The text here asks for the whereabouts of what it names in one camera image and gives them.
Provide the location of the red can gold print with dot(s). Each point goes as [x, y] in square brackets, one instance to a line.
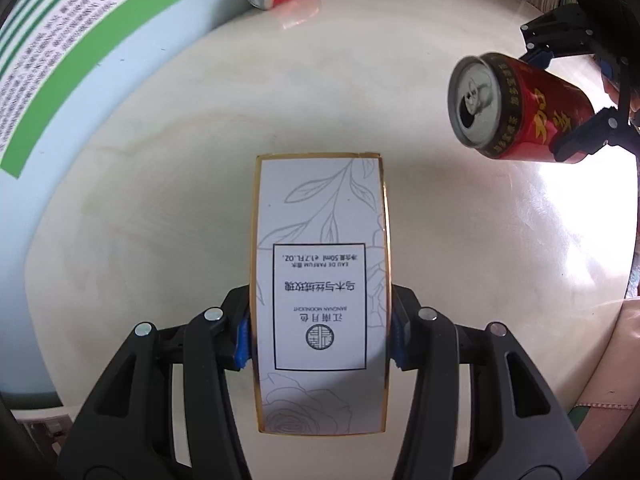
[530, 110]

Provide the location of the green striped wall poster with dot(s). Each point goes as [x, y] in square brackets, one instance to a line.
[75, 35]

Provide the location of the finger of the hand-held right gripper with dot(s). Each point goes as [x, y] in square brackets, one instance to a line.
[560, 35]
[587, 137]

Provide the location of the white perfume box gold edges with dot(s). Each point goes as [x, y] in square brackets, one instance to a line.
[320, 210]

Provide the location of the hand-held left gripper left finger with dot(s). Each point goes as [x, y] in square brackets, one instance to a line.
[243, 340]

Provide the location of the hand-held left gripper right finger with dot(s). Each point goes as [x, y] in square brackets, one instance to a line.
[400, 340]

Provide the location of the beige fabric seat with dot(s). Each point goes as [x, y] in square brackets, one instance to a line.
[617, 360]

